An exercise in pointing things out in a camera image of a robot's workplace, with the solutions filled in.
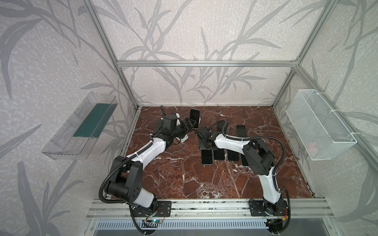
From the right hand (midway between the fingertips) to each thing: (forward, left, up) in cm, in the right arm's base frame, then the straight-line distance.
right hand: (204, 140), depth 99 cm
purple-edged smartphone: (+15, +6, +10) cm, 19 cm away
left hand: (+2, +6, +19) cm, 20 cm away
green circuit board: (-45, +24, 0) cm, 51 cm away
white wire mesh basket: (-16, -50, +33) cm, 62 cm away
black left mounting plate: (-40, +21, +1) cm, 45 cm away
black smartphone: (-10, -9, 0) cm, 14 cm away
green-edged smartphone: (-12, -1, 0) cm, 12 cm away
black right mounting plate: (-40, -26, 0) cm, 47 cm away
